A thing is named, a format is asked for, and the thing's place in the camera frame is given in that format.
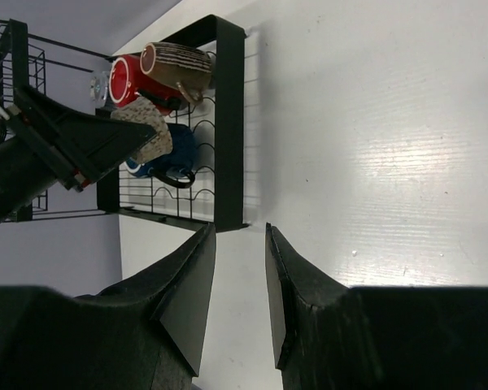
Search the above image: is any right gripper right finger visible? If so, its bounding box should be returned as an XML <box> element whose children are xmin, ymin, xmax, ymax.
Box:
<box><xmin>265</xmin><ymin>225</ymin><xmax>488</xmax><ymax>389</ymax></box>

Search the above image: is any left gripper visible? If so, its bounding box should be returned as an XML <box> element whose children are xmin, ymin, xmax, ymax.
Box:
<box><xmin>0</xmin><ymin>85</ymin><xmax>156</xmax><ymax>203</ymax></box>

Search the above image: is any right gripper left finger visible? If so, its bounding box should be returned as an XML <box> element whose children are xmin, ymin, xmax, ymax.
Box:
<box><xmin>0</xmin><ymin>224</ymin><xmax>216</xmax><ymax>389</ymax></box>

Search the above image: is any clear glass tumbler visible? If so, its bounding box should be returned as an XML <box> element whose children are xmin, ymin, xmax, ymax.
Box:
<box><xmin>89</xmin><ymin>71</ymin><xmax>114</xmax><ymax>111</ymax></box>

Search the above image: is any small beige stone bowl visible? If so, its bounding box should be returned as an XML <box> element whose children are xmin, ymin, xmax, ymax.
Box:
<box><xmin>110</xmin><ymin>97</ymin><xmax>174</xmax><ymax>163</ymax></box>

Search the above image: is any red ceramic mug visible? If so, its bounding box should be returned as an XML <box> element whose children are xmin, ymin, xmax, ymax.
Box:
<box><xmin>108</xmin><ymin>54</ymin><xmax>186</xmax><ymax>115</ymax></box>

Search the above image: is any dark blue mug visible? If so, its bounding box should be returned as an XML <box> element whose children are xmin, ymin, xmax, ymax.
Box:
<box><xmin>125</xmin><ymin>123</ymin><xmax>198</xmax><ymax>189</ymax></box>

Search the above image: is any brown ribbed mug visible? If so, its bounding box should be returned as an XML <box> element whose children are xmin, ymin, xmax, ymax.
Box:
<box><xmin>139</xmin><ymin>42</ymin><xmax>214</xmax><ymax>106</ymax></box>

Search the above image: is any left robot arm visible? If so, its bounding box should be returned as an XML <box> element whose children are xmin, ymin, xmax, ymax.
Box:
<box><xmin>0</xmin><ymin>85</ymin><xmax>156</xmax><ymax>223</ymax></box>

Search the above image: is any black wire dish rack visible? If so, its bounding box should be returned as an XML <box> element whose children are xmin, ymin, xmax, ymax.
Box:
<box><xmin>0</xmin><ymin>15</ymin><xmax>246</xmax><ymax>232</ymax></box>

